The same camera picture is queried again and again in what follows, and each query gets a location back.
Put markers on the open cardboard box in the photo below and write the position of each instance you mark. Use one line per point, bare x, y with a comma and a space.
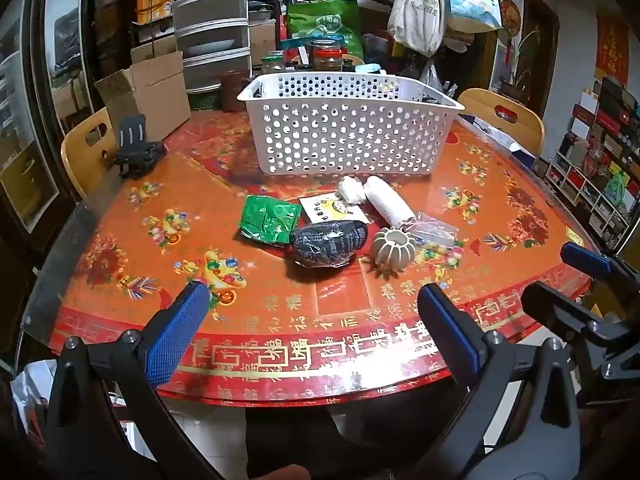
155, 95

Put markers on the blue cloth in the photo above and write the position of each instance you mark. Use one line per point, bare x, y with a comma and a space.
367, 68

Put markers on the small cardboard box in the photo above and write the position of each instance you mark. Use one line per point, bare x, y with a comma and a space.
262, 42

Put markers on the green foil packet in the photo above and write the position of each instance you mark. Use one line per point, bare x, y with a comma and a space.
267, 220

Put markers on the clear plastic bag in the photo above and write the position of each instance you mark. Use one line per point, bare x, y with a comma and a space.
431, 75
435, 230

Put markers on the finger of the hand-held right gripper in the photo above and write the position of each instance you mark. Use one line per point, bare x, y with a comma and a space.
587, 260
555, 307

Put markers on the hanging clear plastic bag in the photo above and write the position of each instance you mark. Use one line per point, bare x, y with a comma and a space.
431, 75

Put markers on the large dark lid jar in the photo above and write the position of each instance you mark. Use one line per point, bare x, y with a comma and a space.
326, 55

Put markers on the red wall poster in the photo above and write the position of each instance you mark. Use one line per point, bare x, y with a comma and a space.
612, 47

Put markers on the black sock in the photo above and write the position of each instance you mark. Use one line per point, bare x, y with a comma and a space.
325, 242

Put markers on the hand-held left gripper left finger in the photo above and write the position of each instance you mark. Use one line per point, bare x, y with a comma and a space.
177, 330

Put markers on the grey plastic drawer tower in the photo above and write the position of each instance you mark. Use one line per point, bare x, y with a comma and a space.
210, 25

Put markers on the large white towel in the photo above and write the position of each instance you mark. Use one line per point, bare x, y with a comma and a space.
387, 200

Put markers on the white canvas tote bag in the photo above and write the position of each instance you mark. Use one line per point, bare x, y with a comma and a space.
415, 10

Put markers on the orange carton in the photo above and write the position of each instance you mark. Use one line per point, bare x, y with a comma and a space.
152, 5

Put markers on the green woven basket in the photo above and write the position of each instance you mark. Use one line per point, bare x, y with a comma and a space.
202, 101

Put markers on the yellow cartoon card packet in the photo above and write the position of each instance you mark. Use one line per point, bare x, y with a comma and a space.
330, 207

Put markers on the green lid glass jar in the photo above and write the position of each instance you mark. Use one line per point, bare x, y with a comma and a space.
272, 64

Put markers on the black phone holder clamp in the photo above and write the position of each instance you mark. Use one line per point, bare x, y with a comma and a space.
135, 152

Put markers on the green shopping bag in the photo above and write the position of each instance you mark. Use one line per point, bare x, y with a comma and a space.
325, 17

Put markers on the beige ribbed soft ball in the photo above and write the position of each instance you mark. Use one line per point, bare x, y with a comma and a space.
392, 247

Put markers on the white plastic bag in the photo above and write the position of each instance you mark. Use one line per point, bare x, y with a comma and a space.
32, 390

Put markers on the brown ceramic mug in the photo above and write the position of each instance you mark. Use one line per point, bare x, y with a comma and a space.
232, 92

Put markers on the shelf of small boxes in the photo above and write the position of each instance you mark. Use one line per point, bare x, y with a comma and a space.
600, 160

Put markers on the white perforated plastic basket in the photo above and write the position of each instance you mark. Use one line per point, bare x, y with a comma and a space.
350, 130

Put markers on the small white cloth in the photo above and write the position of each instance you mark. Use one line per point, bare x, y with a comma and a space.
352, 190

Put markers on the red round wall ornament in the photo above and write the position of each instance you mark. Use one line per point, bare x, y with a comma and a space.
511, 16

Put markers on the wooden chair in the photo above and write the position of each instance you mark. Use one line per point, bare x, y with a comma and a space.
82, 165
480, 105

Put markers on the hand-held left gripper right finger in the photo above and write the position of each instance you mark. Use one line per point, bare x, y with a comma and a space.
450, 330

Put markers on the flat cardboard box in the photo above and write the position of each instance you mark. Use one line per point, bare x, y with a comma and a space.
152, 50

